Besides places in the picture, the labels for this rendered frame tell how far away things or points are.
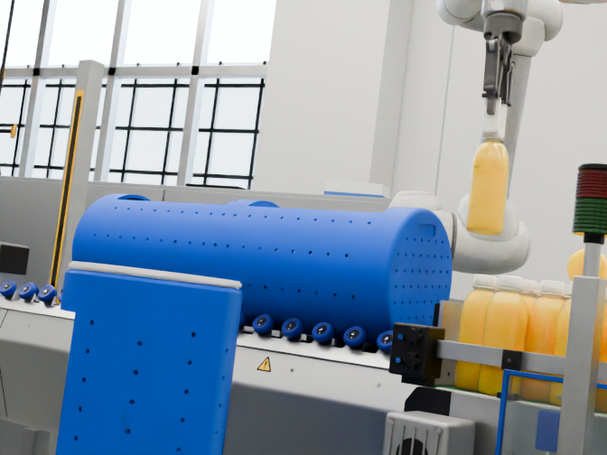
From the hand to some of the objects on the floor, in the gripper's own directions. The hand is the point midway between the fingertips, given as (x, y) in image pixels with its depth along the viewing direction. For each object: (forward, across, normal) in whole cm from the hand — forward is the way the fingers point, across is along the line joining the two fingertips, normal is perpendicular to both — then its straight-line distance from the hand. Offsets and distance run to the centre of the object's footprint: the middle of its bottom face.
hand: (494, 119), depth 184 cm
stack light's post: (+144, +30, +24) cm, 149 cm away
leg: (+137, -15, -115) cm, 180 cm away
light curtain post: (+133, -60, -154) cm, 213 cm away
